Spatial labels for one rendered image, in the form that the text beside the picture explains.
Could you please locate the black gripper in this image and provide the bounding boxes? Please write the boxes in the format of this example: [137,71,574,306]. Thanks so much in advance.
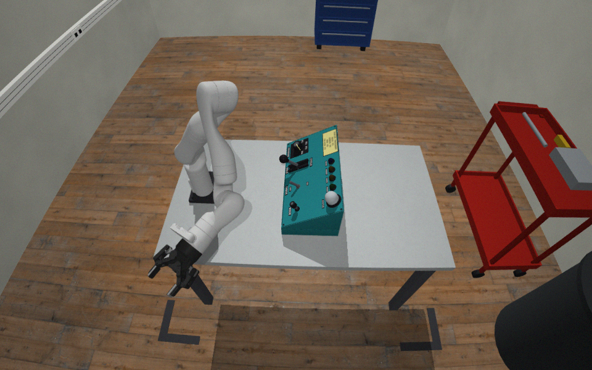
[147,238,202,297]

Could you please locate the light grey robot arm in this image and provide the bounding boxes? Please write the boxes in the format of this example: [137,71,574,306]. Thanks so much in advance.
[170,81,244,254]

